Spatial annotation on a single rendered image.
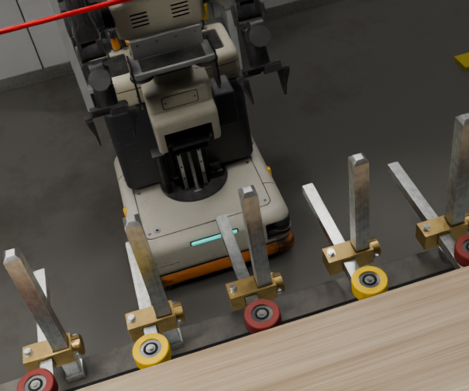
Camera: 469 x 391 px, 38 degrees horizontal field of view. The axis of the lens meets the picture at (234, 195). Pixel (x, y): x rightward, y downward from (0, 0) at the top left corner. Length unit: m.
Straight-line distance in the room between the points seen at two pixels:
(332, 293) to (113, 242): 1.46
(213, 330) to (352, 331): 0.42
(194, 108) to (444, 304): 1.11
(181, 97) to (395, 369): 1.20
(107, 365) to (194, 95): 0.94
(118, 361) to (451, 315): 0.80
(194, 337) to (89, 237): 1.44
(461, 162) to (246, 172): 1.32
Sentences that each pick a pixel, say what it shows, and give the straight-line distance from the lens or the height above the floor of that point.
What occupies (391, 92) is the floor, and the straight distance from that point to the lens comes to 3.60.
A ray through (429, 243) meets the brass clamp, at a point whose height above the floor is 0.81.
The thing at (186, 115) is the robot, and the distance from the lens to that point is 2.23.
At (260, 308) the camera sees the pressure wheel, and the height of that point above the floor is 0.90.
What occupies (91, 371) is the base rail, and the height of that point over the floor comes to 0.70.
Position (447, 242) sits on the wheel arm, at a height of 0.82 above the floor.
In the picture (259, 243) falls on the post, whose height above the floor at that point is 0.98.
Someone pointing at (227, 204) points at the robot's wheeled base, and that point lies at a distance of 2.63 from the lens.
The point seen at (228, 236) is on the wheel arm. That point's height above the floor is 0.82.
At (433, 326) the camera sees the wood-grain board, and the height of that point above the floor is 0.90.
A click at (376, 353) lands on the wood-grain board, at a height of 0.90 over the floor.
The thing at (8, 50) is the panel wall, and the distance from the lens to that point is 4.14.
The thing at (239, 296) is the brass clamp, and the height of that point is 0.83.
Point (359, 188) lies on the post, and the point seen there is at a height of 1.06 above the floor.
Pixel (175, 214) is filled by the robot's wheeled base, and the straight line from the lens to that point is 2.64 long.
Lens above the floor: 2.09
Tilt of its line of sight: 43 degrees down
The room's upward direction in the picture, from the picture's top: 11 degrees counter-clockwise
